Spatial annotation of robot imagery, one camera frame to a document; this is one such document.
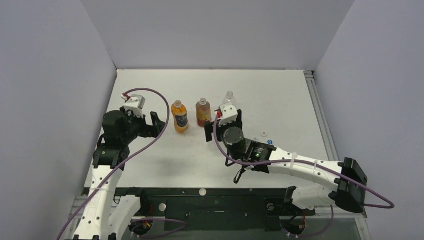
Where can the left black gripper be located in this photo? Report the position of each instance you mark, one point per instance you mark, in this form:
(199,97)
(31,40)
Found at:
(148,130)

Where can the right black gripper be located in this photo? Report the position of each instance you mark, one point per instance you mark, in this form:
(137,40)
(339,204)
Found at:
(214,127)

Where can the gold red label bottle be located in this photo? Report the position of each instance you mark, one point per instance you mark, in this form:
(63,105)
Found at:
(203,112)

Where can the orange blue label bottle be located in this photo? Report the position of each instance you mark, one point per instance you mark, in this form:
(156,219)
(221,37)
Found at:
(180,117)

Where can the clear bottle blue cap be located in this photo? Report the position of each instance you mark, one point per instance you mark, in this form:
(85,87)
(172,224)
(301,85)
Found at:
(230,99)

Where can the white QR bottle cap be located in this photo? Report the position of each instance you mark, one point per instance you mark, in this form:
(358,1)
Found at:
(264,134)

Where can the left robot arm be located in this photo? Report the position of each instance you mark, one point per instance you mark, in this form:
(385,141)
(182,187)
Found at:
(120,128)

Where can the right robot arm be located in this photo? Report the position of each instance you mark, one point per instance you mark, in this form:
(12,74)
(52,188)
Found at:
(339,183)

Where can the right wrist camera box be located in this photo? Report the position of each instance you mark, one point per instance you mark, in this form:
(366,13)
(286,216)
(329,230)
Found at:
(229,114)

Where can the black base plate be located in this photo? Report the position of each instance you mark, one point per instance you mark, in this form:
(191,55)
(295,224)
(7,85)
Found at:
(220,209)

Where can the aluminium rail frame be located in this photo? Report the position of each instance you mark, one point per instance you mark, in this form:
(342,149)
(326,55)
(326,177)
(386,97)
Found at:
(283,103)

